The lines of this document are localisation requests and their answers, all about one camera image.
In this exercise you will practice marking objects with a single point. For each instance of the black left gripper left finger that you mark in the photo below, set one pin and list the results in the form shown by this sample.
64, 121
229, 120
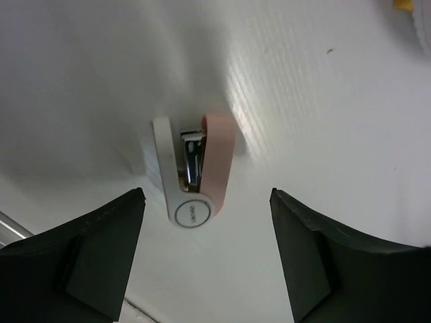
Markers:
77, 271

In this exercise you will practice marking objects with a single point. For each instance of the pink white stapler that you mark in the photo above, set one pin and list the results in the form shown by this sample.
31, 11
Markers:
195, 167

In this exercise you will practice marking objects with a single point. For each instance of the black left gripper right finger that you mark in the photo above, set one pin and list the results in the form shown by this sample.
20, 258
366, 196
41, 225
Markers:
335, 273

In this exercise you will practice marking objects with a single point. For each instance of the white round divided container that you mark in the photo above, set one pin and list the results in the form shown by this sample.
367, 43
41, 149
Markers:
420, 11

